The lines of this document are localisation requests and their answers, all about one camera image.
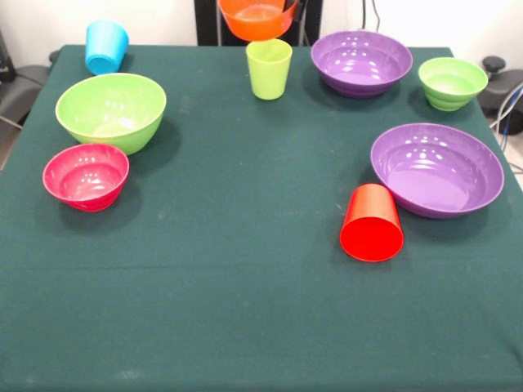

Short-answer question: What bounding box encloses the orange bowl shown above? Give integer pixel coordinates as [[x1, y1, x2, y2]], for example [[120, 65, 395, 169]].
[[217, 0, 299, 42]]

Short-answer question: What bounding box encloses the yellow-green cup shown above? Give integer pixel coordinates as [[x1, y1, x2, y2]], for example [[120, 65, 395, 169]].
[[245, 38, 293, 100]]

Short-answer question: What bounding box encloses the blue cup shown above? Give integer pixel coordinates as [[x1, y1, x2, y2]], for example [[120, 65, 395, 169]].
[[84, 20, 130, 78]]

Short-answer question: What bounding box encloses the large green bowl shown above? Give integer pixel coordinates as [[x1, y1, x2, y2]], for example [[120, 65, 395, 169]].
[[55, 72, 168, 157]]

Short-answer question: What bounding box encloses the red cup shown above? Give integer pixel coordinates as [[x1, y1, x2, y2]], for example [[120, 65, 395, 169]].
[[339, 183, 405, 263]]

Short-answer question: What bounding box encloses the pink bowl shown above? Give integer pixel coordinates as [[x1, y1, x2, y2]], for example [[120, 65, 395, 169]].
[[42, 142, 131, 213]]

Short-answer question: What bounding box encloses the purple bowl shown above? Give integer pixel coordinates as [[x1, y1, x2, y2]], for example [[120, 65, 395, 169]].
[[310, 30, 413, 99], [370, 122, 506, 220]]

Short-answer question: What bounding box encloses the small green bowl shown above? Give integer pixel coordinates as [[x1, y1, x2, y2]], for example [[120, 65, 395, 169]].
[[418, 56, 489, 112]]

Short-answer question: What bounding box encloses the black chair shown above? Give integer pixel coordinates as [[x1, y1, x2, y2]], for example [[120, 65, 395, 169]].
[[481, 56, 523, 136], [0, 28, 60, 128]]

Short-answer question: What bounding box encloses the dark green tablecloth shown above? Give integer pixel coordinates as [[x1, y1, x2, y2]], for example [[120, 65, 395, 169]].
[[0, 43, 523, 392]]

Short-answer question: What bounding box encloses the black cable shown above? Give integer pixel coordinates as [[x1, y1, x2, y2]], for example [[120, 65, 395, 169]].
[[361, 0, 383, 33]]

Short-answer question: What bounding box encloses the white cable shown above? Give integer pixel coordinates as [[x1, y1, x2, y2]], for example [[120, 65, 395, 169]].
[[489, 91, 523, 130]]

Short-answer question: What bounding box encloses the blue cable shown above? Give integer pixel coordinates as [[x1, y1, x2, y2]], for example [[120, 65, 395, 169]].
[[498, 81, 523, 138]]

